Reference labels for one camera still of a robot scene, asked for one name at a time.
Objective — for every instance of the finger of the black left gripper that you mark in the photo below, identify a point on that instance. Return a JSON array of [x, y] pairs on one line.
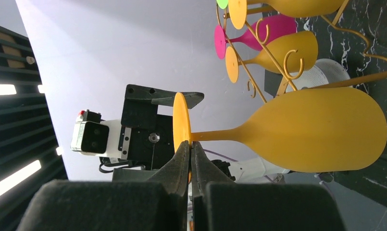
[[149, 95]]

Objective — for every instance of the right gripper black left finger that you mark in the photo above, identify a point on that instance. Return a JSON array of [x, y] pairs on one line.
[[156, 204]]

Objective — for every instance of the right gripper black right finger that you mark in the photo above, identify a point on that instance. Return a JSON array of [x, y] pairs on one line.
[[219, 204]]

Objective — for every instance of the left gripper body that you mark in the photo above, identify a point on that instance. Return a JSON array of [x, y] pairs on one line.
[[145, 135]]

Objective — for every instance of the yellow-orange wine glass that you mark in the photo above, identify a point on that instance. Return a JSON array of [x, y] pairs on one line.
[[288, 50], [239, 9], [311, 130]]

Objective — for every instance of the green wine glass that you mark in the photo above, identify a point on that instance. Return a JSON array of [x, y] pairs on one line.
[[222, 3]]

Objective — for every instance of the yellow-orange wine glass back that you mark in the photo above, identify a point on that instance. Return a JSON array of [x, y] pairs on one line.
[[239, 9]]

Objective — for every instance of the magenta wine glass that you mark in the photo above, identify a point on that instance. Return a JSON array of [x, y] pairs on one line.
[[277, 25]]

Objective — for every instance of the black flat box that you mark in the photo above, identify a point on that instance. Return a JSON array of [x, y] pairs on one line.
[[272, 82]]

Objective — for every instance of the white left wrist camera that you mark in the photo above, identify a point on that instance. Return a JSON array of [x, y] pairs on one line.
[[93, 136]]

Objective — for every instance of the gold wire glass rack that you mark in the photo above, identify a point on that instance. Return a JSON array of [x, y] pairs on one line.
[[264, 58]]

